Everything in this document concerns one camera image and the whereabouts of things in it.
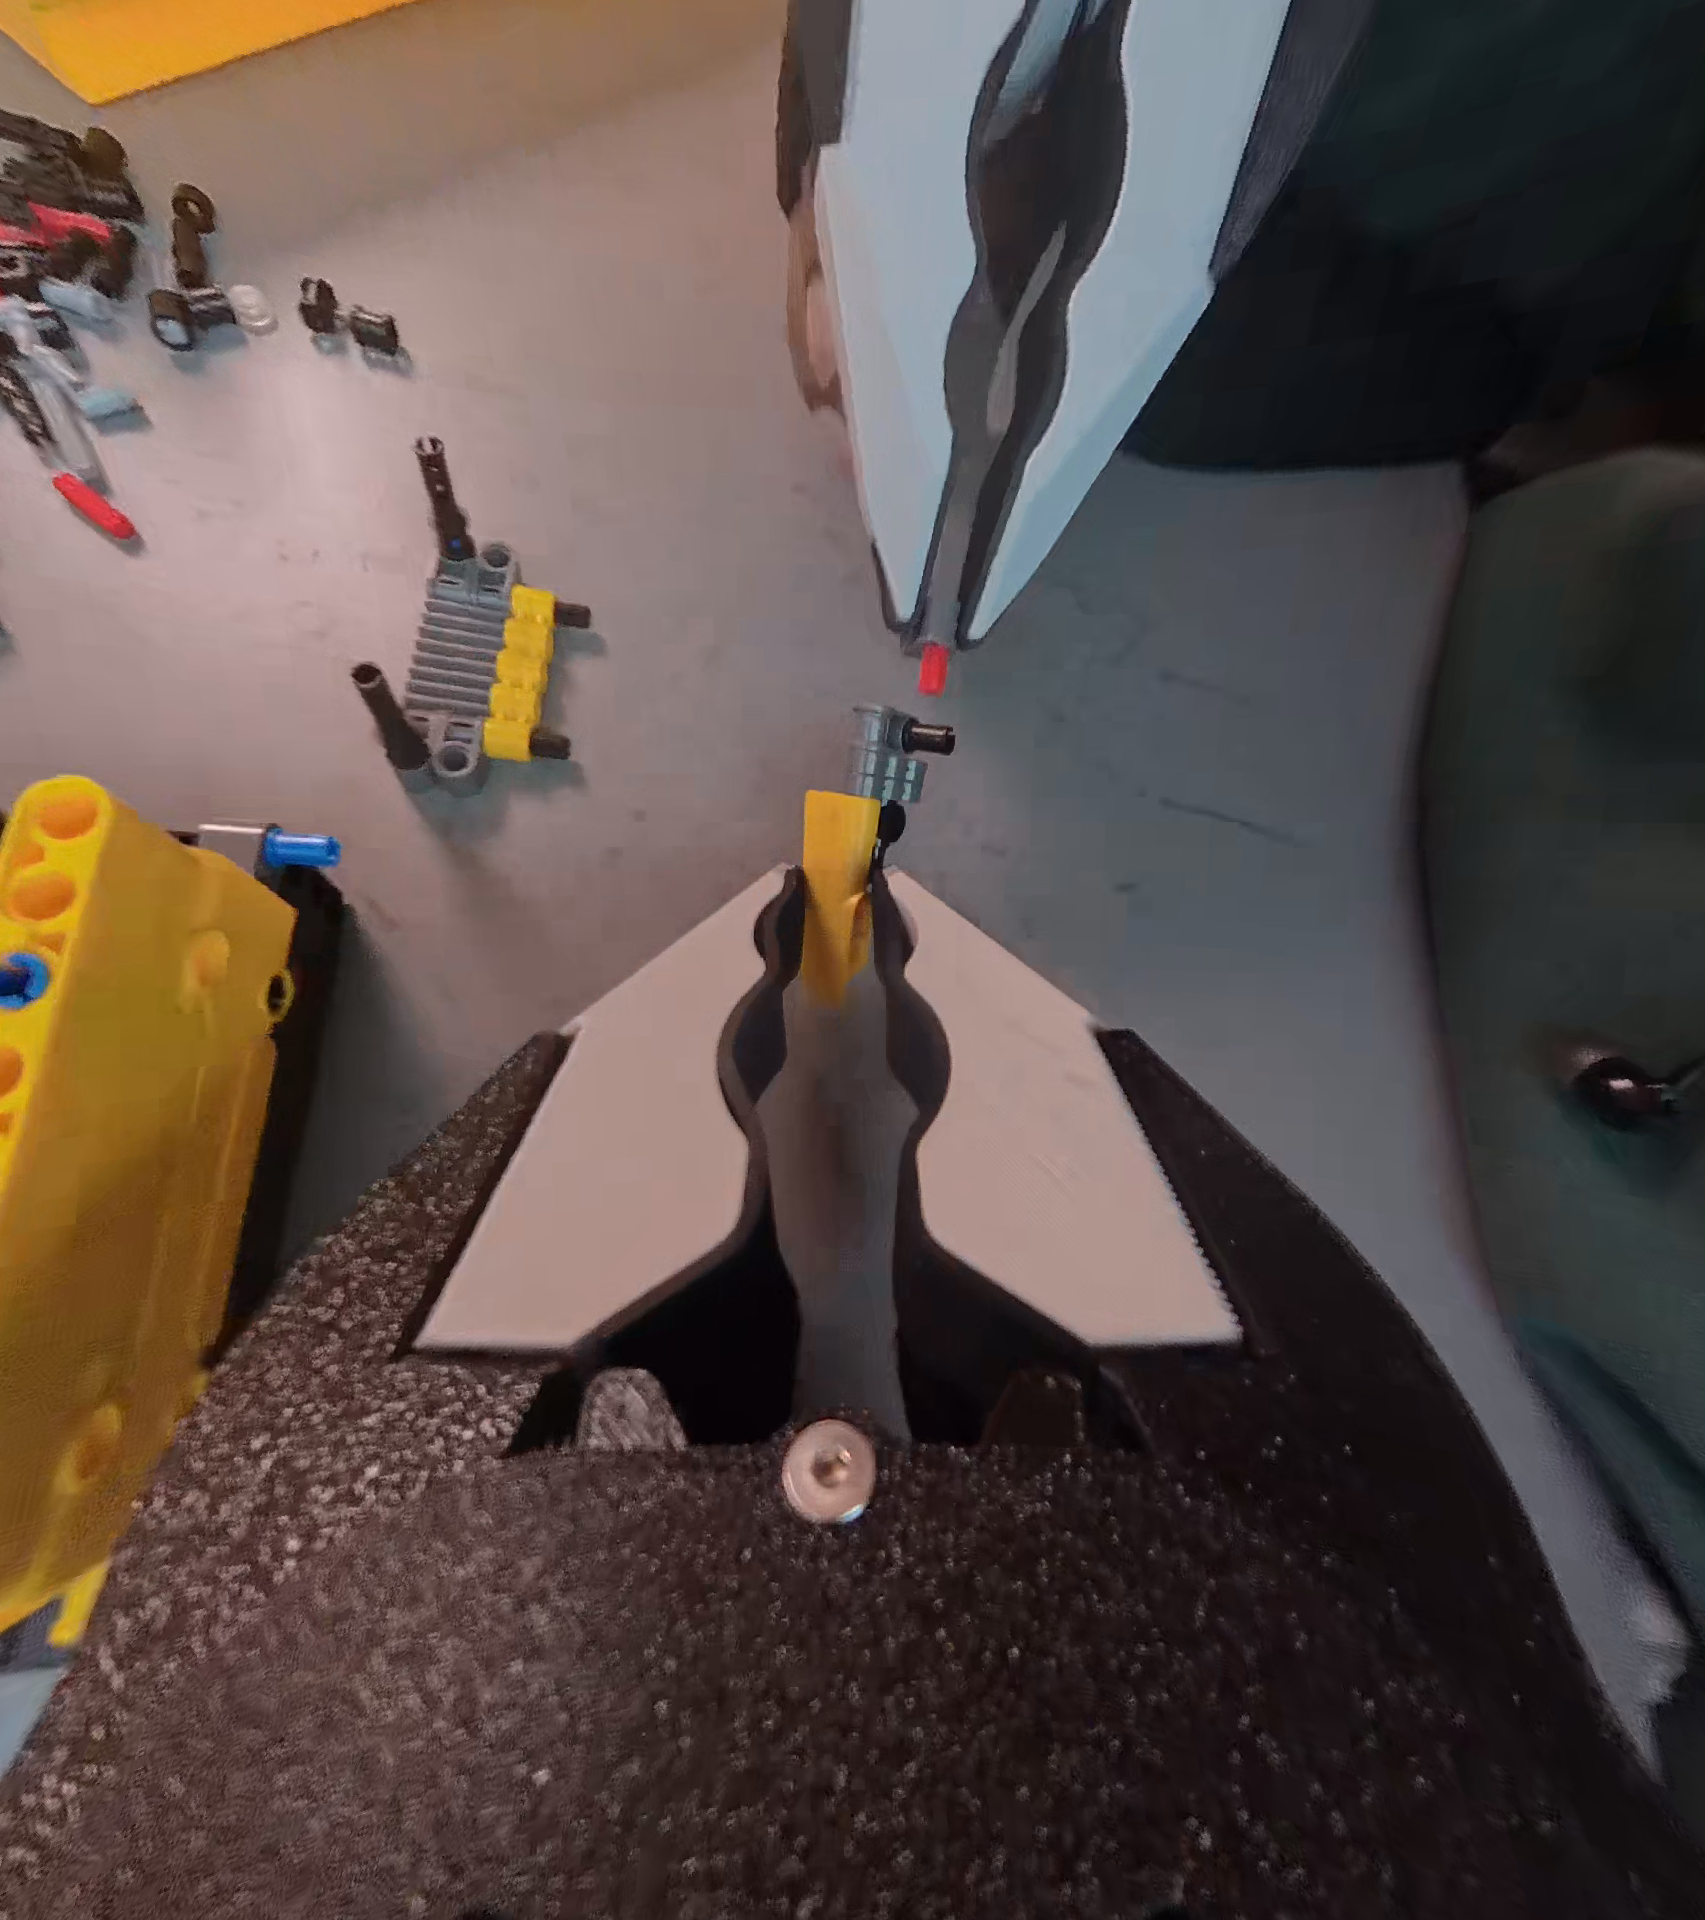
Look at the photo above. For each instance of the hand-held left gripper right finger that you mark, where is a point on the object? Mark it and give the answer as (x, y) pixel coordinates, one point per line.
(1064, 1185)

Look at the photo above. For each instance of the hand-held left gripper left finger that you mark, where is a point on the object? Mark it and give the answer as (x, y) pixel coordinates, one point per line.
(598, 1185)

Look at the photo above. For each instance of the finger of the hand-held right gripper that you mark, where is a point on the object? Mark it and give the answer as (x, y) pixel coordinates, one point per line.
(1167, 180)
(898, 224)

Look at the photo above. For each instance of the yellow grey lego arm assembly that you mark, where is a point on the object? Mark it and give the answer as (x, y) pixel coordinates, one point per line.
(836, 901)

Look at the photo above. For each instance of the black lego elbow connector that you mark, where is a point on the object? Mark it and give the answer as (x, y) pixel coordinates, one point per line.
(188, 315)

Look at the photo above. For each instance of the yellow black lego robot build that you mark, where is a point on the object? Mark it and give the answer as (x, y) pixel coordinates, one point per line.
(73, 1201)

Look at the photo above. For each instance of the grey grille yellow lego subassembly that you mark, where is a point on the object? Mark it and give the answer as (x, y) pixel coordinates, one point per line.
(472, 661)

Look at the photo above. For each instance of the red lego pin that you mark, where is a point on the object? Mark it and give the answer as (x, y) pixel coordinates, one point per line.
(95, 506)

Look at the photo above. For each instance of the pile of small lego pins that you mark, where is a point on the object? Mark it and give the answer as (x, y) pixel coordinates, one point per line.
(27, 224)

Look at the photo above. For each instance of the person's right hand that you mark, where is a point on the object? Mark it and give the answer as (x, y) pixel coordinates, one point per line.
(812, 315)

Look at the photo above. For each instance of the person's green sweatshirt torso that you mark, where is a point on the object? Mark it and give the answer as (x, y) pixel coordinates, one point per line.
(1618, 901)

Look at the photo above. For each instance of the white cloth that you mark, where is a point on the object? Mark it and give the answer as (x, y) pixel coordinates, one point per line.
(1648, 1650)

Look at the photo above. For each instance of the yellow plastic parts bin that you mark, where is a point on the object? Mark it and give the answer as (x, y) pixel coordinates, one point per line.
(163, 45)

